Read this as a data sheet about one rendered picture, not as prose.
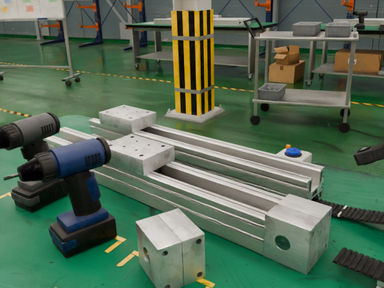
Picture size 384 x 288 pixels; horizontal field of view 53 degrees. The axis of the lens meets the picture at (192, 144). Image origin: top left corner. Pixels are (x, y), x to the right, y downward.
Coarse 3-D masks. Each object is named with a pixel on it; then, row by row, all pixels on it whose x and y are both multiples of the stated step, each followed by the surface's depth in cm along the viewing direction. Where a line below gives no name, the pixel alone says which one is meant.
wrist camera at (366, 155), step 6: (378, 144) 80; (360, 150) 80; (366, 150) 79; (372, 150) 78; (378, 150) 77; (354, 156) 80; (360, 156) 79; (366, 156) 79; (372, 156) 78; (378, 156) 77; (360, 162) 80; (366, 162) 79; (372, 162) 79
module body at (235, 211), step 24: (48, 144) 120; (96, 168) 105; (120, 168) 98; (168, 168) 97; (192, 168) 95; (120, 192) 101; (144, 192) 96; (168, 192) 88; (192, 192) 84; (216, 192) 89; (240, 192) 84; (264, 192) 82; (192, 216) 86; (216, 216) 81; (240, 216) 76; (264, 216) 74; (240, 240) 78
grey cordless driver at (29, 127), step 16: (48, 112) 97; (0, 128) 87; (16, 128) 88; (32, 128) 90; (48, 128) 93; (0, 144) 85; (16, 144) 88; (32, 144) 92; (16, 192) 94; (32, 192) 93; (48, 192) 96; (32, 208) 93
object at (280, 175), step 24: (96, 120) 134; (168, 144) 112; (192, 144) 116; (216, 144) 110; (216, 168) 103; (240, 168) 99; (264, 168) 93; (288, 168) 97; (312, 168) 93; (288, 192) 90; (312, 192) 90
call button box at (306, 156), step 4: (280, 152) 109; (284, 152) 109; (304, 152) 108; (308, 152) 108; (284, 156) 106; (288, 156) 106; (292, 156) 105; (296, 156) 105; (300, 156) 105; (304, 156) 106; (308, 156) 106; (300, 160) 103; (304, 160) 104; (308, 160) 106
